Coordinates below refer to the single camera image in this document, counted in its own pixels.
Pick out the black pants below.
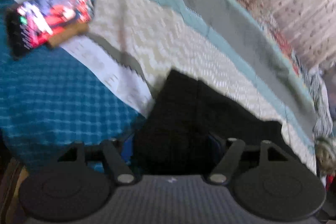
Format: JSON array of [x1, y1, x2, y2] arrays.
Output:
[[131, 69, 291, 175]]

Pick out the patterned bedsheet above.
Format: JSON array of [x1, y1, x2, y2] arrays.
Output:
[[1, 0, 316, 171]]

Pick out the smartphone with lit screen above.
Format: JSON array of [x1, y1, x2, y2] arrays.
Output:
[[5, 0, 96, 58]]

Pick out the crumpled olive patterned cloth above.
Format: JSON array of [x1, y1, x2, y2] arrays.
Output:
[[314, 135, 335, 176]]

